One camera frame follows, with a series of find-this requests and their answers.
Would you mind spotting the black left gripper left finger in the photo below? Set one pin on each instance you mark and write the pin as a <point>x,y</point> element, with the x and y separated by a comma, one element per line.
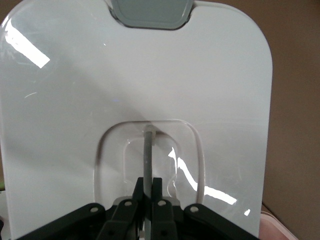
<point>120,220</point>

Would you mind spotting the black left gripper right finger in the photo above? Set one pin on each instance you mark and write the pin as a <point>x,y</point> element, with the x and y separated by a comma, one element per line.
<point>165,220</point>

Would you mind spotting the white plastic box lid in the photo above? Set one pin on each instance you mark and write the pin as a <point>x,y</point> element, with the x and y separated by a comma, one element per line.
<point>75,125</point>

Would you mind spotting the grey lid latch clip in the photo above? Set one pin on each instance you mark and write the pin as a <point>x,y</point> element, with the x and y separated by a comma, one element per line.
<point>150,12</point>

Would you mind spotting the pink container edge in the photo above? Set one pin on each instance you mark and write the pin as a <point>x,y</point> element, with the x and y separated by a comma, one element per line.
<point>272,230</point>

